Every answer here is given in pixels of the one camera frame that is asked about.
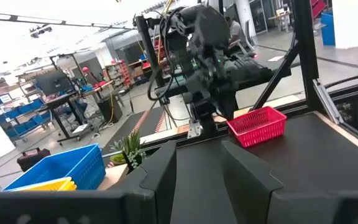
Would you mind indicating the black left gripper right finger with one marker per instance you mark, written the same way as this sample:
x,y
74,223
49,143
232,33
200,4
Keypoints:
x,y
247,193

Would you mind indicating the tall blue bin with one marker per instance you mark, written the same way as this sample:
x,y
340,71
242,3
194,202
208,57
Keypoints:
x,y
328,29

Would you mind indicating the silver aluminium bar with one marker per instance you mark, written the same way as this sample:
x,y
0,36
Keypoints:
x,y
328,101

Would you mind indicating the black desk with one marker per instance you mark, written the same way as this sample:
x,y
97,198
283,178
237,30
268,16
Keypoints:
x,y
61,99

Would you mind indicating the black ceiling spotlight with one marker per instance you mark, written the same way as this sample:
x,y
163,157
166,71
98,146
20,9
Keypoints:
x,y
40,31

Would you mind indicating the black frame post with brace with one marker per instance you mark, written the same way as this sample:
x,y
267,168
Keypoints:
x,y
306,46

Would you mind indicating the large blue plastic basket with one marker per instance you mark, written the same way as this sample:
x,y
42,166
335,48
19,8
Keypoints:
x,y
82,168

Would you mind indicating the red storage shelving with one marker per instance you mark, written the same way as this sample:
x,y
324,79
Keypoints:
x,y
125,73

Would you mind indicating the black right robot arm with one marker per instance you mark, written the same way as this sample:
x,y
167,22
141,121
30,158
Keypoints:
x,y
204,46

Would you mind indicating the small red plastic basket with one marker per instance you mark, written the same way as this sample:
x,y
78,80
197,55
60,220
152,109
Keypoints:
x,y
256,127

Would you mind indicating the small green potted plant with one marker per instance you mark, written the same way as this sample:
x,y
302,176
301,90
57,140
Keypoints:
x,y
130,146

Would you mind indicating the black box under desk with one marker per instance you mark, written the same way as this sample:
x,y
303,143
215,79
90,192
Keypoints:
x,y
110,109

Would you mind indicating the black monitor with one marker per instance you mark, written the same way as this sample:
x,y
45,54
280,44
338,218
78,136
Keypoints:
x,y
53,82

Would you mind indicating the person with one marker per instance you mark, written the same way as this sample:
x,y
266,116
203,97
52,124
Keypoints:
x,y
235,31

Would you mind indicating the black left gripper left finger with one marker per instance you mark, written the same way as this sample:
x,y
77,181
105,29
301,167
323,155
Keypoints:
x,y
154,193

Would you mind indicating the rack of blue bins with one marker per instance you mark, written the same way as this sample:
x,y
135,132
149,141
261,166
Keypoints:
x,y
23,109

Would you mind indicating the black overhead frame bar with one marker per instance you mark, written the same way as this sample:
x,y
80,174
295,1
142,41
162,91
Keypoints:
x,y
42,20

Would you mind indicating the yellow plastic basket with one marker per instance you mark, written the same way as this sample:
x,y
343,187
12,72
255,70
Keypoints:
x,y
51,185

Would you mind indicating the black case with red trim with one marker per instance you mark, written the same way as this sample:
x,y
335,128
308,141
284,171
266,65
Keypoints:
x,y
33,158

